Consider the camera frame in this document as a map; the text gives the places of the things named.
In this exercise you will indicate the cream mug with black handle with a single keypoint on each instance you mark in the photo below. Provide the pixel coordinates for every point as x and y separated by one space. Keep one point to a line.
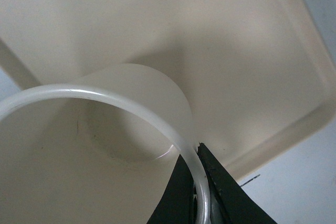
100 149

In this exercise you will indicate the beige rectangular plastic tray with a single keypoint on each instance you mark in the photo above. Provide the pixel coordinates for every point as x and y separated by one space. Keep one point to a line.
256 73

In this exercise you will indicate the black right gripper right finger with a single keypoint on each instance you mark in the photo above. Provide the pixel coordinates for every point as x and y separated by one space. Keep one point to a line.
229 203

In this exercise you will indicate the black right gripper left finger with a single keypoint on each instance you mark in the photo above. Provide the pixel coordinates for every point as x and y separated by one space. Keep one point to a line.
177 202

